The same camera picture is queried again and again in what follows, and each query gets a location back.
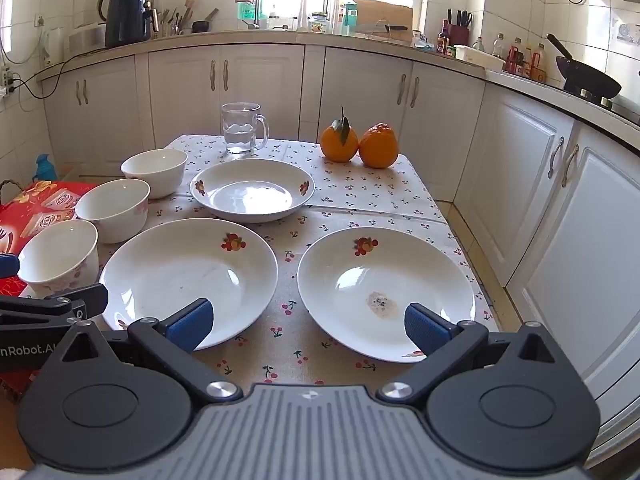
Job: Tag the white ceramic bowl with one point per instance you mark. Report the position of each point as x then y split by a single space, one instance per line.
155 172
117 220
60 270

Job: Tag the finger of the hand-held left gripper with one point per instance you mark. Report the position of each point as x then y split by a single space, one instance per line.
65 302
7 266

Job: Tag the red label bottle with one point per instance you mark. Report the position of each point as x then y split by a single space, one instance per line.
514 60

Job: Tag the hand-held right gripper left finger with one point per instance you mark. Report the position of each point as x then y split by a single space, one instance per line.
192 322

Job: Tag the red gift box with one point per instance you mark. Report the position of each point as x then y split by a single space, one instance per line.
30 215

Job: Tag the red knife block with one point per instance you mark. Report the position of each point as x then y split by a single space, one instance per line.
457 35

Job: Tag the blue plastic jug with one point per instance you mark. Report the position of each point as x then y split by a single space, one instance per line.
45 169

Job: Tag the white countertop appliance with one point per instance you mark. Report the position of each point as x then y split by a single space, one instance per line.
85 37

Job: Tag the white plate two fruit prints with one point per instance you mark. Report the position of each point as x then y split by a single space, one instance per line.
252 200

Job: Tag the clear glass bottle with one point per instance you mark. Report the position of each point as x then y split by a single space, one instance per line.
498 46

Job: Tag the utensil holder with utensils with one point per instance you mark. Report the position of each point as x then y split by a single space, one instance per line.
172 27

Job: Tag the metal kitchen faucet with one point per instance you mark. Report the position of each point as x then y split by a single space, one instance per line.
257 10

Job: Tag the orange with green leaf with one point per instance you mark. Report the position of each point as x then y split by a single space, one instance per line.
337 145

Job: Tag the brown cutting board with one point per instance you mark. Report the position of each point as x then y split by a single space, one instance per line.
385 12

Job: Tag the cherry print tablecloth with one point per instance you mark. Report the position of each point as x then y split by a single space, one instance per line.
287 285

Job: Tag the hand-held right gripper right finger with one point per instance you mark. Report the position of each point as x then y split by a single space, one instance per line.
425 330

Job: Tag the white stained plate fruit print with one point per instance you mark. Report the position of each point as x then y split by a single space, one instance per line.
350 270

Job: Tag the teal bottle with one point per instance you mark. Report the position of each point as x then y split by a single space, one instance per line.
350 16

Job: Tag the black wok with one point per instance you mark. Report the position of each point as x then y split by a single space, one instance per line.
587 77

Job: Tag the green dish soap bottle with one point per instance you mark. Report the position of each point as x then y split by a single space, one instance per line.
246 12

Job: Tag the beige kitchen countertop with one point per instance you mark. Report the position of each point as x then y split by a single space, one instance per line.
280 36

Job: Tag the orange oil bottle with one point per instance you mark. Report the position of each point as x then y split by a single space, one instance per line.
538 65

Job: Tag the black air fryer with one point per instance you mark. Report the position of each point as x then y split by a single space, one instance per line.
127 20

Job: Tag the clear glass mug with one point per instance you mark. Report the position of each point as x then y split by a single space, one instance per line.
240 135

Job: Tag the white electric kettle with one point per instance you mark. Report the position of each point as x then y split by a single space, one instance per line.
54 47

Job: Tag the bumpy orange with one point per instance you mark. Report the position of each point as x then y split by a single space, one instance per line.
378 147

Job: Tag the small black pan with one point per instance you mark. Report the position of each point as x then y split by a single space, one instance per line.
200 26

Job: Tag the wall power socket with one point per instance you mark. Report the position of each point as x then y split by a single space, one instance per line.
7 80

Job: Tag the white plastic tray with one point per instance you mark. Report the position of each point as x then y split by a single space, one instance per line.
477 57

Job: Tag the glass jar green lid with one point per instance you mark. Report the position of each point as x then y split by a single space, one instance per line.
317 24

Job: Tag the dark sauce bottle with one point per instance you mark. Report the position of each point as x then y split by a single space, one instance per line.
443 40

